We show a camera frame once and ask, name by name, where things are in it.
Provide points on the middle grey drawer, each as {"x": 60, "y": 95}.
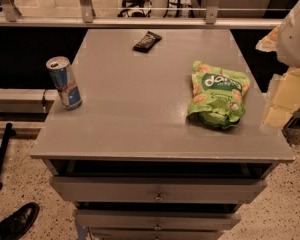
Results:
{"x": 155, "y": 220}

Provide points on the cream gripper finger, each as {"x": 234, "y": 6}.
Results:
{"x": 283, "y": 98}
{"x": 269, "y": 42}

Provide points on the grey drawer cabinet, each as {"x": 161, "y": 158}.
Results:
{"x": 133, "y": 121}

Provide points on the green rice chip bag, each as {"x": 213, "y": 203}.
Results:
{"x": 218, "y": 95}

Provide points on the blue silver energy drink can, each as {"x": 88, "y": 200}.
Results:
{"x": 62, "y": 75}

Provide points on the bottom grey drawer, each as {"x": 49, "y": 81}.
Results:
{"x": 114, "y": 234}

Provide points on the metal glass railing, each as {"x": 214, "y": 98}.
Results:
{"x": 110, "y": 14}

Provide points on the grey drawer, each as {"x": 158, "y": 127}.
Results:
{"x": 114, "y": 234}
{"x": 155, "y": 220}
{"x": 158, "y": 190}

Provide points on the black rxbar chocolate bar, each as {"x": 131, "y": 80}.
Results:
{"x": 147, "y": 42}

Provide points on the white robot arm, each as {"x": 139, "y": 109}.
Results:
{"x": 288, "y": 39}

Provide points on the top grey drawer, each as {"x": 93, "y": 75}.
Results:
{"x": 158, "y": 190}

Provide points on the black metal stand leg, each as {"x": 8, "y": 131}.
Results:
{"x": 0, "y": 157}

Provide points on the black office chair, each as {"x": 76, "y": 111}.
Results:
{"x": 135, "y": 2}

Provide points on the black leather shoe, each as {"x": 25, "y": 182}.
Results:
{"x": 16, "y": 225}

